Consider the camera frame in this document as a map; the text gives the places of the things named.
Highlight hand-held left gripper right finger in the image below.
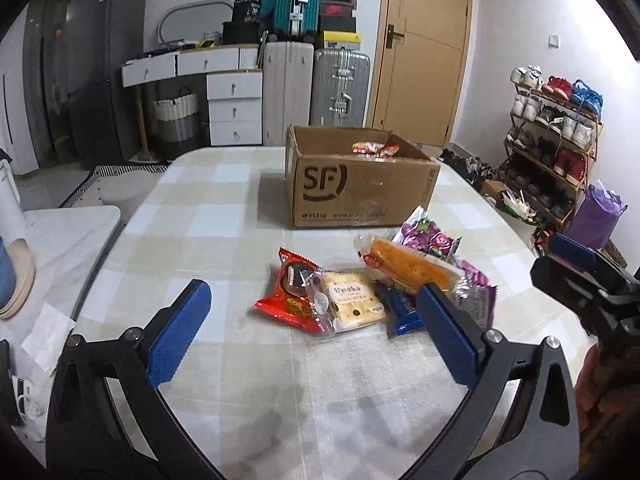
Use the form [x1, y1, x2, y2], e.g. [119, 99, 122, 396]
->
[415, 282, 583, 480]

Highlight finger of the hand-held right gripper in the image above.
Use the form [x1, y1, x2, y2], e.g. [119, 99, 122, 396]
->
[530, 255, 622, 332]
[546, 233, 640, 287]

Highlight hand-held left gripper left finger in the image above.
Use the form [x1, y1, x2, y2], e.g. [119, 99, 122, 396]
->
[46, 279, 223, 480]

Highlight blue cookie packet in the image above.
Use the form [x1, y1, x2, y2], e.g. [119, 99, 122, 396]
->
[375, 282, 426, 337]

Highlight orange cake packet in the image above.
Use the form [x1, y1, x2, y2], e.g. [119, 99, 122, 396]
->
[354, 234, 466, 295]

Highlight clear cracker packet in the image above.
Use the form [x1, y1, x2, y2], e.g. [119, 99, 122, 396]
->
[305, 269, 388, 336]

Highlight red chocolate cookie packet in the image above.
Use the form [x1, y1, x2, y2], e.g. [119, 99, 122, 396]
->
[254, 247, 326, 335]

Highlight brown cardboard box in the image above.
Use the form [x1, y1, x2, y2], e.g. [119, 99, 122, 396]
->
[284, 125, 442, 230]

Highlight person's right hand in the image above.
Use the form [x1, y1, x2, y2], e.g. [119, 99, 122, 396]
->
[572, 346, 640, 433]

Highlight purple bag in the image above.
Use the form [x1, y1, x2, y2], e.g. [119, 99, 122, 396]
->
[562, 184, 628, 251]

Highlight wooden shoe rack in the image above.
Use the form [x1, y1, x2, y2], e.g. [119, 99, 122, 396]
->
[502, 80, 603, 233]

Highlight rows of assorted shoes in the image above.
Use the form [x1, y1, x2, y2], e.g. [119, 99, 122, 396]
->
[505, 65, 604, 221]

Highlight pile of loose sneakers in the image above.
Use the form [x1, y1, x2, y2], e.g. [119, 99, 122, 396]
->
[439, 147, 501, 183]

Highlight white paper tissue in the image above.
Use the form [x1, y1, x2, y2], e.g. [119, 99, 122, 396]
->
[21, 302, 76, 373]

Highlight white marble side table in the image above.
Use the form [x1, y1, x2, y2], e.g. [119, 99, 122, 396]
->
[0, 205, 123, 461]

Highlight stack of beige plates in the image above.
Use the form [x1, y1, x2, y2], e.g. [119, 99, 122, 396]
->
[0, 237, 37, 320]

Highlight black and white patterned rug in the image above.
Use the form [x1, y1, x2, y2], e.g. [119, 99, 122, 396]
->
[60, 164, 171, 208]

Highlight small white and black gadget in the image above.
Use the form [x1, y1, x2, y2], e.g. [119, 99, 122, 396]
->
[12, 375, 46, 421]

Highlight dark flat object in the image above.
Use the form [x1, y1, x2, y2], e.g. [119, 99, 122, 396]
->
[0, 340, 26, 426]

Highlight blue bowl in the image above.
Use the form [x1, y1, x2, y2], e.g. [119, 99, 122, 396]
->
[0, 237, 13, 308]

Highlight white and grey woven basket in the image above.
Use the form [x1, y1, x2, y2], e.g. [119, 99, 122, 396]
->
[152, 86, 201, 146]

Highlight white desk with drawers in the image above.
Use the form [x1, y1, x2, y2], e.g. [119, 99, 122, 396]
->
[121, 44, 264, 147]

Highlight wooden door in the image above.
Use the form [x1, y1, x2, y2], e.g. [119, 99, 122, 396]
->
[369, 0, 473, 148]

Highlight beige suitcase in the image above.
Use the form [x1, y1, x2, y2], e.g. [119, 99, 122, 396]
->
[262, 40, 316, 147]

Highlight silver suitcase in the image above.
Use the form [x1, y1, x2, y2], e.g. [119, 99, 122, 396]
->
[310, 47, 372, 128]

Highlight grey refrigerator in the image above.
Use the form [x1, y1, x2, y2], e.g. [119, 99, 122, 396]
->
[62, 0, 148, 161]

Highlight white cabinet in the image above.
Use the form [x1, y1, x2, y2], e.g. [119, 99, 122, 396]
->
[0, 20, 36, 176]

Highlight dark glass cabinet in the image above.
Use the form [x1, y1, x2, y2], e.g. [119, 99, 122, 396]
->
[22, 0, 71, 161]

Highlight black storage box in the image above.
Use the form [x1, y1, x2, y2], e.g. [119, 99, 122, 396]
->
[222, 21, 263, 45]

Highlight yellow and black shoebox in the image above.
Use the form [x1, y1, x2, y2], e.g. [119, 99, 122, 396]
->
[317, 31, 362, 51]

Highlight black bag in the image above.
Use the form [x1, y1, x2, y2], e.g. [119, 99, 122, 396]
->
[231, 0, 263, 23]

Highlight wooden handled broom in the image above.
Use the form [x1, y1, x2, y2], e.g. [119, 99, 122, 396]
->
[134, 85, 152, 162]

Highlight grey oval frame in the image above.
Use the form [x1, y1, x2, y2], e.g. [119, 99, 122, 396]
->
[157, 2, 236, 46]

